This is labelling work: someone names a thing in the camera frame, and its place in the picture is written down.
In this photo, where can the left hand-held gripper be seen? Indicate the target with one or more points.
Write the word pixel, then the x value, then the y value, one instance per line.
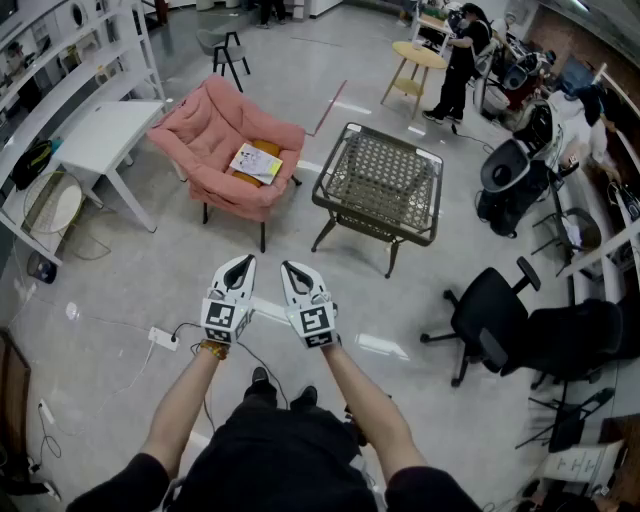
pixel 222 317

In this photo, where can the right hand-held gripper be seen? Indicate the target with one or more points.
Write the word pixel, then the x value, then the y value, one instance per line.
pixel 312 322

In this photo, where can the yellow white magazine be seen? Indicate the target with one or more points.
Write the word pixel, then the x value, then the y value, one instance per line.
pixel 255 162

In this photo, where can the pink cushioned armchair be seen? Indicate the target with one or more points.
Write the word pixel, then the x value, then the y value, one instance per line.
pixel 200 130

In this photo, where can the person's right forearm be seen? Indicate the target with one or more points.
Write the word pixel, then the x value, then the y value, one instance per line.
pixel 370 410

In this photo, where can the person's left forearm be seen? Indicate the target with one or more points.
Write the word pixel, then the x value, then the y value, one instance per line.
pixel 180 410

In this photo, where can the woven rattan side table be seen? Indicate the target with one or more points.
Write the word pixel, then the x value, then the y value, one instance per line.
pixel 380 175

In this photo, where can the white power strip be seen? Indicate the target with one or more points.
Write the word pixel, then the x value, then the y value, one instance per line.
pixel 46 411
pixel 162 337

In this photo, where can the orange cushion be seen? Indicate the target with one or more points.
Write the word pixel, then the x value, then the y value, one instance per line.
pixel 247 179

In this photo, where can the person's left black shoe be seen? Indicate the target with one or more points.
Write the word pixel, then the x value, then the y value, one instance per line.
pixel 260 375

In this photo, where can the person's black shoe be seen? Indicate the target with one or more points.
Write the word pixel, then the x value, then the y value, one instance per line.
pixel 260 375
pixel 309 394

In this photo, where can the person's right black shoe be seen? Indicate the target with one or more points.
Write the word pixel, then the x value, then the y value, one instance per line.
pixel 309 394

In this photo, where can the small black device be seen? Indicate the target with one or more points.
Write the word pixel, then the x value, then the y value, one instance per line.
pixel 357 425

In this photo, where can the person's black clothing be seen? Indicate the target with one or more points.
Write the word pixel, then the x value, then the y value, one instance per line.
pixel 280 460

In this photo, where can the black office chair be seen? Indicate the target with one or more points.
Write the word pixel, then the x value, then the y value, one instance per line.
pixel 490 310

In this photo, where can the white desk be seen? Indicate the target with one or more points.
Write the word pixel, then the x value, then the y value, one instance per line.
pixel 110 130

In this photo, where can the black backpack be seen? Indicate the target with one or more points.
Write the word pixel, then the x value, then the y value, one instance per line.
pixel 32 165

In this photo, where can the grey shell chair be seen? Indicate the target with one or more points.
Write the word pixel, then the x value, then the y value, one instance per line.
pixel 505 167

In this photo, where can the grey chair with black legs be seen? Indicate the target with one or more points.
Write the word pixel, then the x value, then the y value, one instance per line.
pixel 207 42

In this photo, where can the brown wooden board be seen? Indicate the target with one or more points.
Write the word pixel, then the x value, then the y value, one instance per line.
pixel 12 400

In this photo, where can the round wooden side table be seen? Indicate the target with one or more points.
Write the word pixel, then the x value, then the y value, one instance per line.
pixel 417 55

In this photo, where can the small white table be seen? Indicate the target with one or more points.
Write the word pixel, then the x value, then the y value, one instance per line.
pixel 432 25

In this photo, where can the black folding chair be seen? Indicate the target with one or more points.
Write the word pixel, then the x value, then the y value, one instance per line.
pixel 575 420

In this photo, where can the flat screen monitor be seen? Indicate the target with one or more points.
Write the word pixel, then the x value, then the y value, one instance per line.
pixel 575 75

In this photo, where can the long white wall shelving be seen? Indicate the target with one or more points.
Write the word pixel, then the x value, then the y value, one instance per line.
pixel 595 255

